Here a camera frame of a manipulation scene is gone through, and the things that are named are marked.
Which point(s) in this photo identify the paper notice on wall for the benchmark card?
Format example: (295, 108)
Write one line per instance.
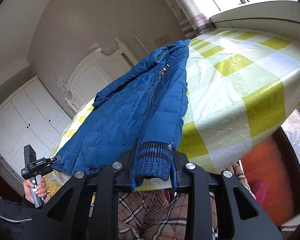
(61, 83)

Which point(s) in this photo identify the white wooden headboard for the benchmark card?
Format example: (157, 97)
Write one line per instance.
(96, 71)

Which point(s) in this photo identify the blue quilted down jacket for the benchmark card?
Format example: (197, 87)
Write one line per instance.
(148, 102)

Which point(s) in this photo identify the yellow checkered bed sheet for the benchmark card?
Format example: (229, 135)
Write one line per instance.
(241, 86)

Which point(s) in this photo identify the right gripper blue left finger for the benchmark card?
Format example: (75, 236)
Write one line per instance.
(135, 177)

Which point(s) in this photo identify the beige wall socket panel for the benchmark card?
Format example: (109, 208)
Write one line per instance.
(163, 40)

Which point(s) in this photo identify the person's dark left sleeve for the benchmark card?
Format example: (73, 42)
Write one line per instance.
(15, 217)

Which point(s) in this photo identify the person's left hand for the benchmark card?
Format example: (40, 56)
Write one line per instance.
(40, 189)

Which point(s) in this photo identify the white wardrobe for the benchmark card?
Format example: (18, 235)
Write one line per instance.
(29, 116)

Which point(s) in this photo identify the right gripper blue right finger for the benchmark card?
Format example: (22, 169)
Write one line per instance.
(173, 172)

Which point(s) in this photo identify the patterned beige curtain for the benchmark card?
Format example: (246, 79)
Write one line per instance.
(193, 16)

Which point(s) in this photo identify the white desk lamp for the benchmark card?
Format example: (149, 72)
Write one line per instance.
(142, 44)

